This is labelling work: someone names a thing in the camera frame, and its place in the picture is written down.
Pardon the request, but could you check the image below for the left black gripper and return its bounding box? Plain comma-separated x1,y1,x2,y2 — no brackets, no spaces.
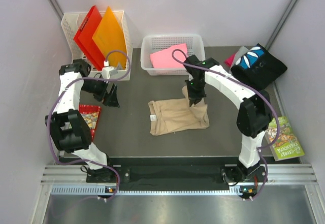
81,76,119,108

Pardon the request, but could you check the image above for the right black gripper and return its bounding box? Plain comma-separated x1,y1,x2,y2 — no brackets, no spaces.
184,78,206,107

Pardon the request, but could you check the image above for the beige t shirt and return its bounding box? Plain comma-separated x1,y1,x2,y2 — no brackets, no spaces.
148,86,210,136

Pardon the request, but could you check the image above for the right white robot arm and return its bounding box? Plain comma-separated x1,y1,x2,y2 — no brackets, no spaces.
184,55,272,184

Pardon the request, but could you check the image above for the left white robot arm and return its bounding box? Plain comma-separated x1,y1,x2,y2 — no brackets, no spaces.
45,59,119,182

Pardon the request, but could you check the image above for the red illustrated book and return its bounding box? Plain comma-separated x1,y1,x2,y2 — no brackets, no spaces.
79,105,102,140

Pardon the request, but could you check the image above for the pink t shirt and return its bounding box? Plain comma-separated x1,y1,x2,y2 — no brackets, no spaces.
150,43,187,69

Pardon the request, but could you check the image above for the magenta folded t shirt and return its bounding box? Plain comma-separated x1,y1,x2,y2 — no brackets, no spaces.
224,53,240,67

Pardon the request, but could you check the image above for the white perforated plastic basket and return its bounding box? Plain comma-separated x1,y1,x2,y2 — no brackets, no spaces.
140,34,206,76

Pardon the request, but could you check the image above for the orange clip file folder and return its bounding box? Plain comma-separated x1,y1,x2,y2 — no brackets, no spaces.
92,6,127,71

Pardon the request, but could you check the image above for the red clip file folder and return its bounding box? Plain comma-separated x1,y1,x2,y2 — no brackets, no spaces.
74,6,105,71

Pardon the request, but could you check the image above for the grey folded t shirt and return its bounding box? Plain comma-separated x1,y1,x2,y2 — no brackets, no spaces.
229,46,249,74

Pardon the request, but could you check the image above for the white file organizer rack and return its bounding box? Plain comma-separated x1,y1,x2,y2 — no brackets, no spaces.
61,10,133,77

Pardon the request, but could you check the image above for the green treehouse book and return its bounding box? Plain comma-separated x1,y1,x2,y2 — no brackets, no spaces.
270,116,305,161

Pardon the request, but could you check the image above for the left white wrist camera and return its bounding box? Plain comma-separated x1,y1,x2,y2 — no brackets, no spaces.
101,61,121,79

